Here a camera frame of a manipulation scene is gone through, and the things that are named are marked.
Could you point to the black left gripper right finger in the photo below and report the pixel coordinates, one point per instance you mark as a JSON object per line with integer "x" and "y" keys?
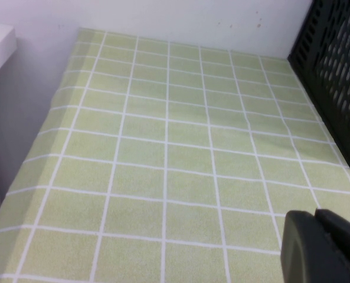
{"x": 348, "y": 247}

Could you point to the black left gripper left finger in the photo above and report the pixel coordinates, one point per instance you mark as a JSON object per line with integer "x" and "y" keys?
{"x": 303, "y": 253}

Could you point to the green checkered tablecloth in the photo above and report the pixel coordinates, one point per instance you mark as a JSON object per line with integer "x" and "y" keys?
{"x": 168, "y": 165}

